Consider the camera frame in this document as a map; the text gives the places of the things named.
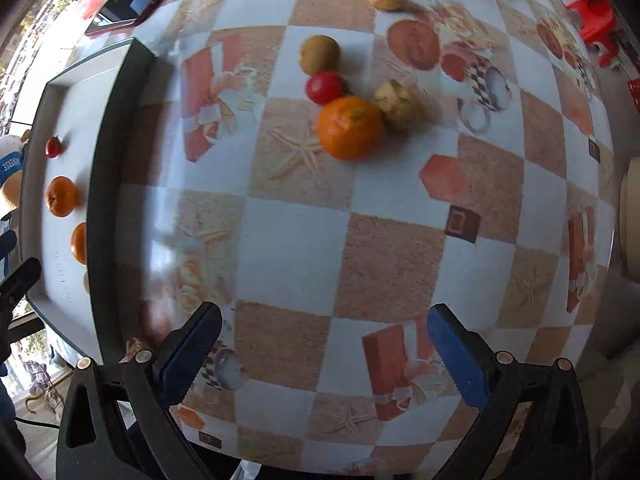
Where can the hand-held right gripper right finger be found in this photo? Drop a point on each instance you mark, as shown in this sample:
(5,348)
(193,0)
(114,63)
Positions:
(457,355)

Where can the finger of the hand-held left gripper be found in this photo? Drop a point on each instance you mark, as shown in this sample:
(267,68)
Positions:
(20,277)

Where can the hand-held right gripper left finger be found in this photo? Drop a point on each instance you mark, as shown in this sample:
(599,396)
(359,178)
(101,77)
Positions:
(192,355)

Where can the orange mandarin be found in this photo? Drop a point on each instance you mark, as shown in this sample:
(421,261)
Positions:
(61,196)
(79,242)
(350,127)

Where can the red cherry tomato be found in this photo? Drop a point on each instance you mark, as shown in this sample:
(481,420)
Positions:
(326,86)
(53,146)

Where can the grey rectangular tray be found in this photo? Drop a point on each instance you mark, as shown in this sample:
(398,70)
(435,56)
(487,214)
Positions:
(65,110)

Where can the large husked physalis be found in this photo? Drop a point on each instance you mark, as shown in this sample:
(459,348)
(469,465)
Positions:
(400,105)

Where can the white blue plush toy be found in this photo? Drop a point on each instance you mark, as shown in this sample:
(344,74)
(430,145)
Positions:
(10,170)

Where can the printed checkered tablecloth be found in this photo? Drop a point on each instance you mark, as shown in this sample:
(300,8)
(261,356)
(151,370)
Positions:
(390,260)

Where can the red-edged smartphone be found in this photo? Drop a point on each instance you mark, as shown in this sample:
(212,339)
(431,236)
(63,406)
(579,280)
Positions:
(127,5)

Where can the red child chair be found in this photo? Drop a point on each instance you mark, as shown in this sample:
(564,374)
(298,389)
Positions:
(597,22)

